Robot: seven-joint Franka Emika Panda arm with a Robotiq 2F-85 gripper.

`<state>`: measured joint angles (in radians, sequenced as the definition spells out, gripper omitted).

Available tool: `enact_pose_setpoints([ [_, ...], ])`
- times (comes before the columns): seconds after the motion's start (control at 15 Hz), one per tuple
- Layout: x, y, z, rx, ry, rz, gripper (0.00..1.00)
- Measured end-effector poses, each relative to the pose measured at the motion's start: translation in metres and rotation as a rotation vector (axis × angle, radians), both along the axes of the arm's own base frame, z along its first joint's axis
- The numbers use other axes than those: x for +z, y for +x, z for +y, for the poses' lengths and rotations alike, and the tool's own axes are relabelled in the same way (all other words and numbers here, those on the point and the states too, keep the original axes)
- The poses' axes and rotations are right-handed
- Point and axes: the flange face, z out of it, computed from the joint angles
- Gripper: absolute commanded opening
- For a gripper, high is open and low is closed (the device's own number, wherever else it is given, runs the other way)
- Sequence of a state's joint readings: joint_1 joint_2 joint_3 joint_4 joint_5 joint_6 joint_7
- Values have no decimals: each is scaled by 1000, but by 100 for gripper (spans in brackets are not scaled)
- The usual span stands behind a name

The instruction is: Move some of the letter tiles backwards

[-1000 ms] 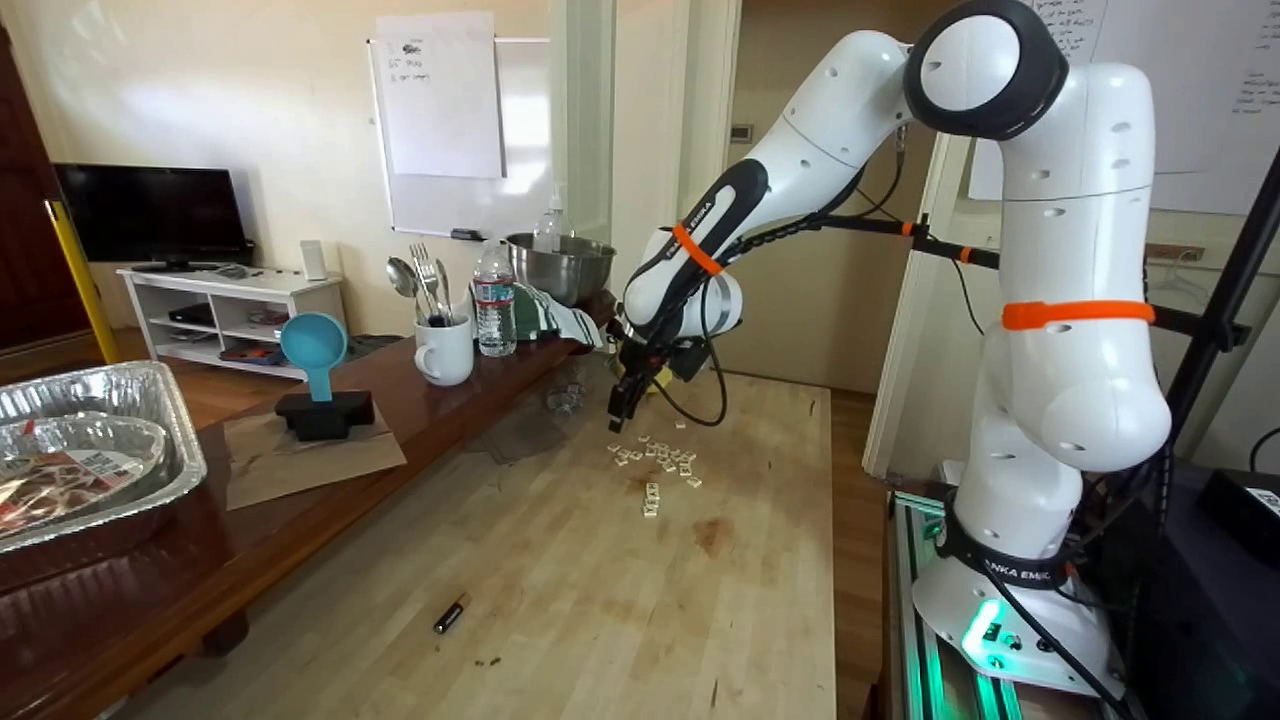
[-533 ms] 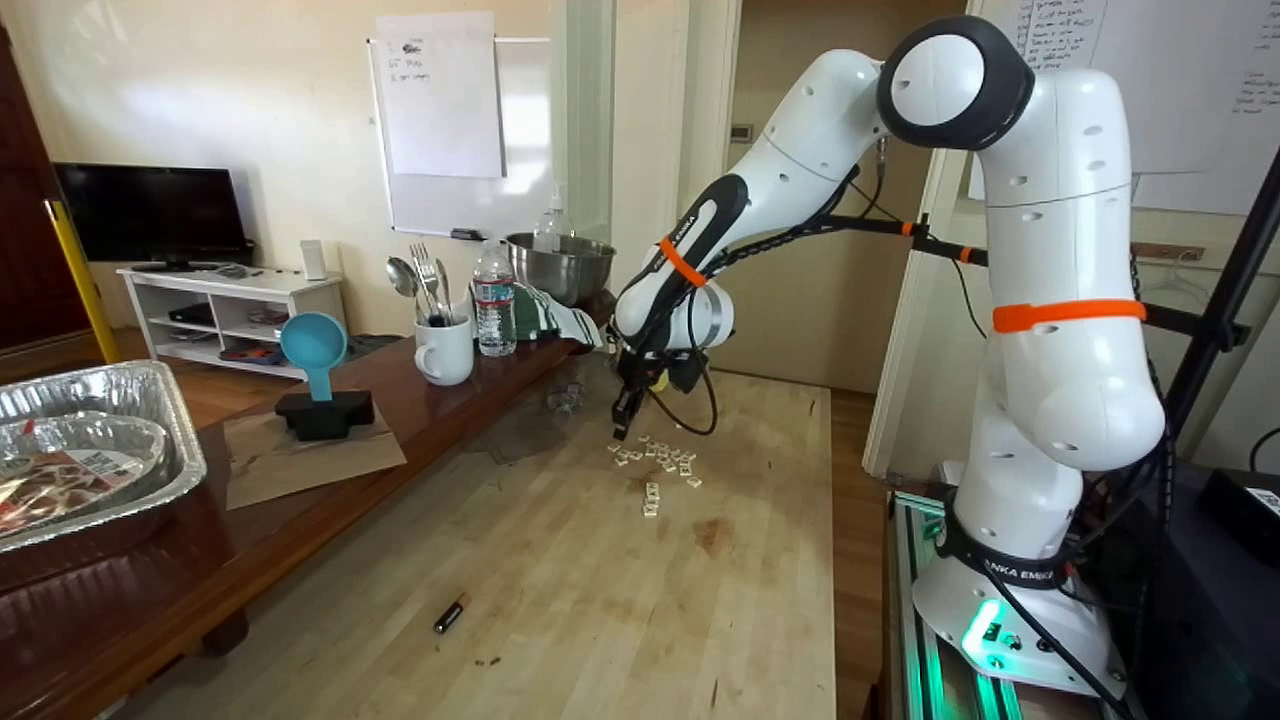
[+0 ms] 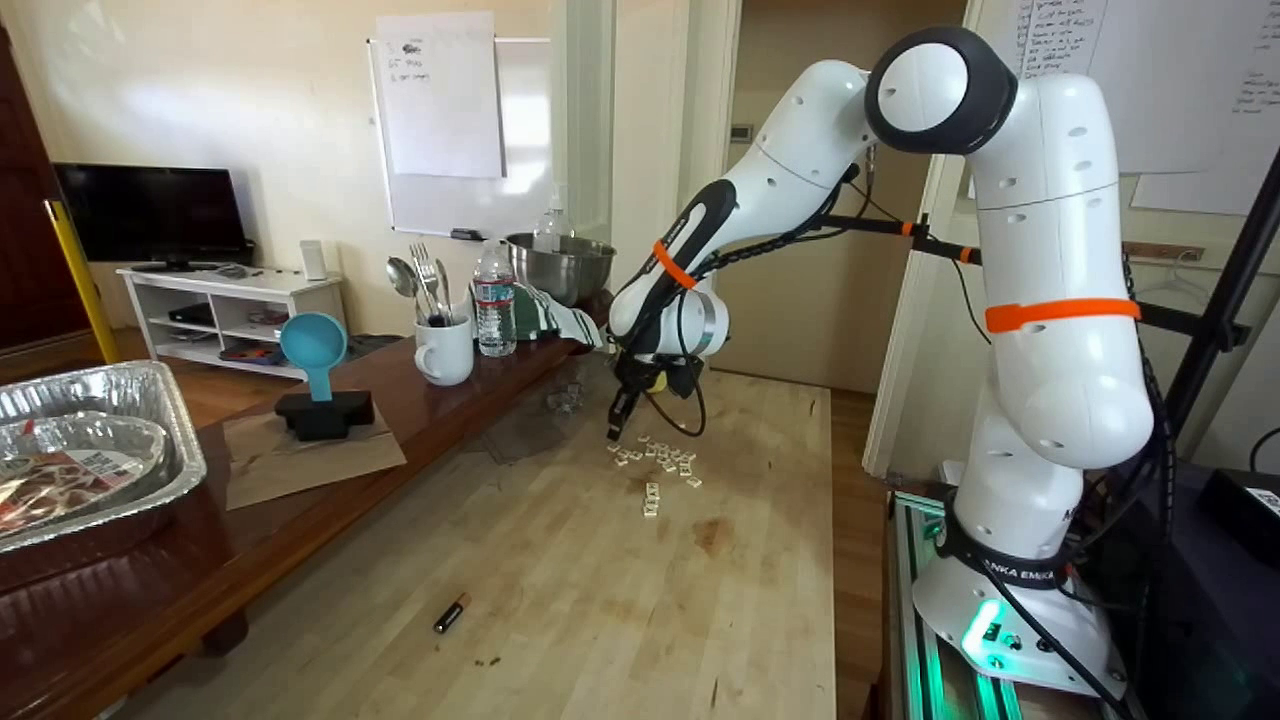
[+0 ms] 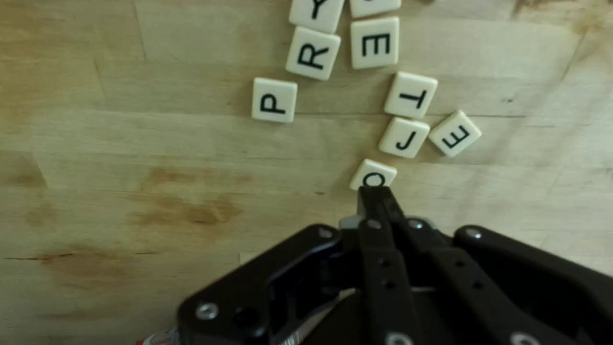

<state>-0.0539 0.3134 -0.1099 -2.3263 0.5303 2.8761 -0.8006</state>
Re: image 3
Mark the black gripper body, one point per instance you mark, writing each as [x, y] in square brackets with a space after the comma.
[639, 377]

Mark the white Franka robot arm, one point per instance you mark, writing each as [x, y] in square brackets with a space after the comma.
[1054, 202]

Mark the crumpled clear plastic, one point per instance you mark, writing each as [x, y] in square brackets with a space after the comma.
[564, 393]

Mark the green striped white towel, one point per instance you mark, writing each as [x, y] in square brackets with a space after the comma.
[563, 323]

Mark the stainless steel mixing bowl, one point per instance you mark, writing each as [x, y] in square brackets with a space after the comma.
[571, 268]

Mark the clear plastic water bottle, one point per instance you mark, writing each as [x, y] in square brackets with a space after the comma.
[492, 307]

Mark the clear pump soap dispenser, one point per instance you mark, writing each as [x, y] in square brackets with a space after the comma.
[550, 229]

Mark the white ceramic mug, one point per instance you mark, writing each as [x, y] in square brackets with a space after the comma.
[444, 355]

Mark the metal fork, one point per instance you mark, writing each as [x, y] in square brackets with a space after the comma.
[436, 281]

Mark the metal spoon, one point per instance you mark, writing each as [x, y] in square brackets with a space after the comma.
[401, 278]

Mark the white whiteboard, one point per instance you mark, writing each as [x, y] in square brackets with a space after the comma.
[527, 134]

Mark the black funnel base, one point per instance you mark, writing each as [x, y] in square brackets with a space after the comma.
[325, 416]

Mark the white flip chart paper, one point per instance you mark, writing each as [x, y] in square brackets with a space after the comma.
[442, 100]

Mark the brown paper mat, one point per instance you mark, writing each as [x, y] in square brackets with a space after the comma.
[266, 466]

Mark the beige door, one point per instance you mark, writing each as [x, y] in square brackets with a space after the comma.
[801, 25]

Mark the white shelf unit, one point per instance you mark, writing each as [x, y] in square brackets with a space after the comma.
[235, 323]

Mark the large aluminium foil tray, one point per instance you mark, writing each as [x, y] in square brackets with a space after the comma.
[160, 412]

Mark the black flat television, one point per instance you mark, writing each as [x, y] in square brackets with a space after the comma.
[154, 214]

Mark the dark wooden table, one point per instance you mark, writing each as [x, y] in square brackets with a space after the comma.
[135, 601]

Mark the small aluminium foil tray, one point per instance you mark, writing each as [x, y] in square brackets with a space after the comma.
[80, 474]

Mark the yellow stick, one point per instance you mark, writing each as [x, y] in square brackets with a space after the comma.
[80, 281]

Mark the black tripod stand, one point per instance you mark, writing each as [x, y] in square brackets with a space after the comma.
[1223, 302]

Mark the black controller box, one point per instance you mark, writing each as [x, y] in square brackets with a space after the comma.
[1200, 627]

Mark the dark brown cabinet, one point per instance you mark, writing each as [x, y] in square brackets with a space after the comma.
[26, 227]

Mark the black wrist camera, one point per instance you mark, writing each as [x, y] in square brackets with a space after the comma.
[685, 377]

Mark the black camera mount rod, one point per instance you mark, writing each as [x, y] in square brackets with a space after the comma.
[942, 245]

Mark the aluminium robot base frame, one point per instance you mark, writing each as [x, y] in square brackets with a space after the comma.
[912, 584]

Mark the handwritten white wall paper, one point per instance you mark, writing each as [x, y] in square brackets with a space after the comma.
[1200, 82]

